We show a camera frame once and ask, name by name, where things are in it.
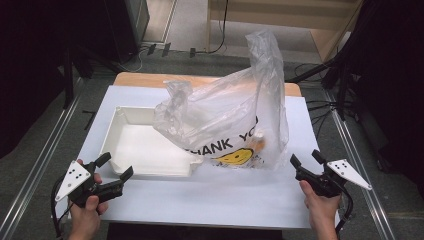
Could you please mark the dark cabinet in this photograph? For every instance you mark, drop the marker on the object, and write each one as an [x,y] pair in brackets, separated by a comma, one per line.
[130,26]

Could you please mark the person's left hand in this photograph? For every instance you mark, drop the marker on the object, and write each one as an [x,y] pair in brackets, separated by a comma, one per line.
[86,213]

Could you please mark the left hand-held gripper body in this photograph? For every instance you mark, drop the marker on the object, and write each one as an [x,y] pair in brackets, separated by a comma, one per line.
[74,178]

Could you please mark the wooden table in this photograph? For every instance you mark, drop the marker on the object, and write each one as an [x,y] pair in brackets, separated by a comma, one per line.
[140,80]

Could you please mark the black stand pole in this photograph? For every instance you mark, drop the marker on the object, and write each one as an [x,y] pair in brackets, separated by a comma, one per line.
[68,80]

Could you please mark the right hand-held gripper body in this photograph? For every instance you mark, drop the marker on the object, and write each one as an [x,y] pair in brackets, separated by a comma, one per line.
[333,176]

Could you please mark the clear printed plastic bag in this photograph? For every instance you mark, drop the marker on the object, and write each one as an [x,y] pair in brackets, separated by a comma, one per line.
[233,110]

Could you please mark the white table board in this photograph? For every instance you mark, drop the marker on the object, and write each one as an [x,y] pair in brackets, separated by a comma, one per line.
[213,196]

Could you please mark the white plastic bin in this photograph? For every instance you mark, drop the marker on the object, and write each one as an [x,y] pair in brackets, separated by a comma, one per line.
[140,150]

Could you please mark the black tripod stand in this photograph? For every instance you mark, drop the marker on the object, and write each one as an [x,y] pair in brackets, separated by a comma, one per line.
[340,83]

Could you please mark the metal floor rail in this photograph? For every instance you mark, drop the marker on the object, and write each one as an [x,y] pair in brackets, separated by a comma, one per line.
[360,166]
[36,166]

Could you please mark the black curtain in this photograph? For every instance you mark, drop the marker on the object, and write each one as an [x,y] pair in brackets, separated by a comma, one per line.
[393,83]
[30,66]

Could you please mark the black floor plugs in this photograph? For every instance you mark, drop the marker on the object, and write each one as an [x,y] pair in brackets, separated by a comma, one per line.
[160,49]

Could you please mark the person's right hand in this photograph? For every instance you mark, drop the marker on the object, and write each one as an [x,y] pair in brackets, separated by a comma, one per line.
[320,206]

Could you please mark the light wooden shelf unit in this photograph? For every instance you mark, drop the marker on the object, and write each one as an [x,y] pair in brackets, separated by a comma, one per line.
[326,30]

